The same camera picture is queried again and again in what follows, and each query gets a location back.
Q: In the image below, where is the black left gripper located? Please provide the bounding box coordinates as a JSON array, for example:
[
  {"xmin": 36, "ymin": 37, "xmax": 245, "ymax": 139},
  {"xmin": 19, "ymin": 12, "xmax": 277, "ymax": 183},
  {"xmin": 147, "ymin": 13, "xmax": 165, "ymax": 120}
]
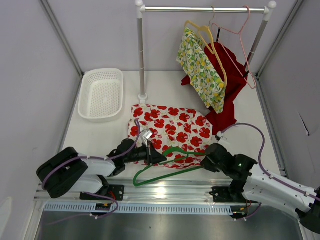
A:
[{"xmin": 123, "ymin": 140, "xmax": 166, "ymax": 165}]

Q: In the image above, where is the green hanger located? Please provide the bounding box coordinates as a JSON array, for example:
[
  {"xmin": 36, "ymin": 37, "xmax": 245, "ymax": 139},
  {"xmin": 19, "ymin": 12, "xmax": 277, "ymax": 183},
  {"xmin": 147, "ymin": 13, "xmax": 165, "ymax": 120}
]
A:
[{"xmin": 132, "ymin": 147, "xmax": 205, "ymax": 187}]

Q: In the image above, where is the red flower print cloth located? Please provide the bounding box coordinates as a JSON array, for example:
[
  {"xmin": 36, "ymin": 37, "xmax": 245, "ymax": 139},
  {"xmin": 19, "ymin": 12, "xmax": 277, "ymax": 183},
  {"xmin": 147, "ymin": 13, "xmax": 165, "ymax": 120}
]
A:
[{"xmin": 128, "ymin": 104, "xmax": 213, "ymax": 169}]

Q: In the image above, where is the lemon print skirt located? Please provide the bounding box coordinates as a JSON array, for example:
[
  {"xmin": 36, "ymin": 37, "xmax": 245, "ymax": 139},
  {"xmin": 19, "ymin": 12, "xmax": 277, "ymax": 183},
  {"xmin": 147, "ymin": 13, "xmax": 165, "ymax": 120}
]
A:
[{"xmin": 176, "ymin": 26, "xmax": 226, "ymax": 114}]

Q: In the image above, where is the yellow hanger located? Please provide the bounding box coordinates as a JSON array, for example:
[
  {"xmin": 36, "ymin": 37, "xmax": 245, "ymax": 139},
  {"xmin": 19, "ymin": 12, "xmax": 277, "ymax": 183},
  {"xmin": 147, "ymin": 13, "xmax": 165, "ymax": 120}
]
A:
[{"xmin": 184, "ymin": 6, "xmax": 228, "ymax": 88}]

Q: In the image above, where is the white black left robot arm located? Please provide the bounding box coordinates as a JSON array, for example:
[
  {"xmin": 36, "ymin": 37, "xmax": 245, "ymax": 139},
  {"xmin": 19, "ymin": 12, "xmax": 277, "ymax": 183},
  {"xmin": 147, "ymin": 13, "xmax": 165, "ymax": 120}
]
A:
[{"xmin": 36, "ymin": 138, "xmax": 167, "ymax": 201}]

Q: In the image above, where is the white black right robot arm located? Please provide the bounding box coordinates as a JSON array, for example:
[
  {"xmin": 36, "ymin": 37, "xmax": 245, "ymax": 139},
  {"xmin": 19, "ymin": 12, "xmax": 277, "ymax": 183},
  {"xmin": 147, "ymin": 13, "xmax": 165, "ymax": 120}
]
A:
[{"xmin": 201, "ymin": 143, "xmax": 320, "ymax": 234}]

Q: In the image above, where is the white plastic basket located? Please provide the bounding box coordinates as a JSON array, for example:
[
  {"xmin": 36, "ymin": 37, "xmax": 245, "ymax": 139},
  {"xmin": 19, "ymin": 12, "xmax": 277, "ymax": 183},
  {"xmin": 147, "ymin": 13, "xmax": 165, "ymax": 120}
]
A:
[{"xmin": 78, "ymin": 68, "xmax": 124, "ymax": 123}]

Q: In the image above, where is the red garment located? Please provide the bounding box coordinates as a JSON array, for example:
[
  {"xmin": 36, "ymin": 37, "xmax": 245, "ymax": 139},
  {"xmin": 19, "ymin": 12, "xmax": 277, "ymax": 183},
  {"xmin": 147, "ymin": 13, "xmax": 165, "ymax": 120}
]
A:
[{"xmin": 181, "ymin": 41, "xmax": 248, "ymax": 135}]

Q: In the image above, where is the white metal clothes rack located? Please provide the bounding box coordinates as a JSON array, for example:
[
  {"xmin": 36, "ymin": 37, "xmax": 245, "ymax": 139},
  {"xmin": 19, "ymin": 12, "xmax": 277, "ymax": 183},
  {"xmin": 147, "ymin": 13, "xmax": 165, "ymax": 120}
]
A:
[{"xmin": 135, "ymin": 0, "xmax": 277, "ymax": 104}]

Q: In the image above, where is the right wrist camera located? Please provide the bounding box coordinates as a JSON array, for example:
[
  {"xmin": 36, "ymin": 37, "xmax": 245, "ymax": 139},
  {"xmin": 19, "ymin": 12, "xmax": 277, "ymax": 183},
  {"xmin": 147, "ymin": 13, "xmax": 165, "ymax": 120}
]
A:
[{"xmin": 215, "ymin": 132, "xmax": 231, "ymax": 148}]

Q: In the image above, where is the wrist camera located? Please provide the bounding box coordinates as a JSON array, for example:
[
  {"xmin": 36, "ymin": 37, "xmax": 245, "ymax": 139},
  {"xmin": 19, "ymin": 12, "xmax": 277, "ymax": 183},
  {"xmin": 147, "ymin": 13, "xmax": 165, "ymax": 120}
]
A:
[
  {"xmin": 215, "ymin": 132, "xmax": 231, "ymax": 148},
  {"xmin": 139, "ymin": 128, "xmax": 153, "ymax": 147}
]

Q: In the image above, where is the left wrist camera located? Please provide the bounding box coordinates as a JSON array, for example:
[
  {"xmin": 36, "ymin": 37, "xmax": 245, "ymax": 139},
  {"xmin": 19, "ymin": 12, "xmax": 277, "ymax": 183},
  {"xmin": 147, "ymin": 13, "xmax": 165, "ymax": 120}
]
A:
[{"xmin": 139, "ymin": 128, "xmax": 153, "ymax": 147}]

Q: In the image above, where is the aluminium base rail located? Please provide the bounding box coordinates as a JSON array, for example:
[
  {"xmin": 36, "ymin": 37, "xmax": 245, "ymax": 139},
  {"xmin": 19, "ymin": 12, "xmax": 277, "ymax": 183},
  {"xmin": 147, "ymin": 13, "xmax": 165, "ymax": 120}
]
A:
[{"xmin": 34, "ymin": 176, "xmax": 263, "ymax": 206}]

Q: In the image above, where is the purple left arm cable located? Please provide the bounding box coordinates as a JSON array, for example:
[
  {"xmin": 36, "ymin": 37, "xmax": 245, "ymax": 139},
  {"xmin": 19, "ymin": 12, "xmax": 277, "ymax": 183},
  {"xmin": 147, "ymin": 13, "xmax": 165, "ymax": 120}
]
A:
[{"xmin": 41, "ymin": 118, "xmax": 141, "ymax": 191}]

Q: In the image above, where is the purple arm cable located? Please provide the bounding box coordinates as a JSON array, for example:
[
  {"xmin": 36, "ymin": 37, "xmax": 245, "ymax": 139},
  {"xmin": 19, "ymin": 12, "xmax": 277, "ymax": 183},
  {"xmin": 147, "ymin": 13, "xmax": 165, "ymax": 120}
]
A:
[
  {"xmin": 41, "ymin": 118, "xmax": 141, "ymax": 191},
  {"xmin": 219, "ymin": 122, "xmax": 320, "ymax": 202}
]

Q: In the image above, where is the white slotted cable duct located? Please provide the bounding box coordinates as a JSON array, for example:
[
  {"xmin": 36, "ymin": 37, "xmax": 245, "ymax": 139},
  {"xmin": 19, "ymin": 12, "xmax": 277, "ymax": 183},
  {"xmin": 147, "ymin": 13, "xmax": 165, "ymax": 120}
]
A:
[{"xmin": 44, "ymin": 202, "xmax": 233, "ymax": 216}]

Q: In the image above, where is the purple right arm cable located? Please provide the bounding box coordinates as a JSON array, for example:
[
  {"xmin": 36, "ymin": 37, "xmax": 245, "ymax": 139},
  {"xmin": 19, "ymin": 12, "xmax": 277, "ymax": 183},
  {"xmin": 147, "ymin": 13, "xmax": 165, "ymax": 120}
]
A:
[{"xmin": 219, "ymin": 122, "xmax": 320, "ymax": 202}]

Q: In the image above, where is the pink wire hanger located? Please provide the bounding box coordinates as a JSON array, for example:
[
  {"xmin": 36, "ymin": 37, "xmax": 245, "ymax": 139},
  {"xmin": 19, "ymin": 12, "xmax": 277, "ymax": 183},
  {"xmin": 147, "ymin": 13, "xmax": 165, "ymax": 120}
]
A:
[{"xmin": 208, "ymin": 5, "xmax": 257, "ymax": 89}]

